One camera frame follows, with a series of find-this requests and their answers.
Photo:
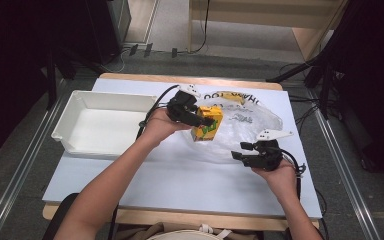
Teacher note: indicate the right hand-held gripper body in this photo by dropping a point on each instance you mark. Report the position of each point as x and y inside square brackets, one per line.
[266, 155]

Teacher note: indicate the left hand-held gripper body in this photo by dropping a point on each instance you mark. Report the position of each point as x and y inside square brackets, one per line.
[181, 106]

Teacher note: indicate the clear smiley plastic bag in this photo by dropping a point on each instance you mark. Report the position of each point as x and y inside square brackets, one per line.
[243, 136]

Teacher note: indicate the yellow drink carton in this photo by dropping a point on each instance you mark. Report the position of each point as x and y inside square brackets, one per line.
[210, 128]

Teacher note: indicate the white plastic bin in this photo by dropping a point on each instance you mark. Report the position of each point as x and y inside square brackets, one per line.
[106, 130]

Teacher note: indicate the person's right hand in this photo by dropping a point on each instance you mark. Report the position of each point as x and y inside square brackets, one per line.
[280, 180]

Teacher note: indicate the person's left hand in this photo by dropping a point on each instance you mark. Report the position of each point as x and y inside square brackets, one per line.
[161, 128]

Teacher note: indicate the black metal stand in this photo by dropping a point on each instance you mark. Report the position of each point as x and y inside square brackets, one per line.
[326, 83]
[51, 80]

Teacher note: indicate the white round cloth item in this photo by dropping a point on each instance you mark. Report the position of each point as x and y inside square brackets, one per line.
[186, 235]

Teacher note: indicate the dark cabinet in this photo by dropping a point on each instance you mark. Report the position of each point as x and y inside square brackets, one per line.
[113, 26]

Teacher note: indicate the person's beige clothing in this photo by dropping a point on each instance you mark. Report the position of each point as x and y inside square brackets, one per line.
[136, 233]

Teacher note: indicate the light wooden shelf unit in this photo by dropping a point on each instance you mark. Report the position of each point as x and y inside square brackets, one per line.
[313, 20]

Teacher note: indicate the black chair seat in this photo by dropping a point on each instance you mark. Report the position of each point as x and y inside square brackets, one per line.
[60, 216]

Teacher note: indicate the metal floor rail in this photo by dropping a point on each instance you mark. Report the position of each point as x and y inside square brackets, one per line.
[16, 176]
[346, 180]

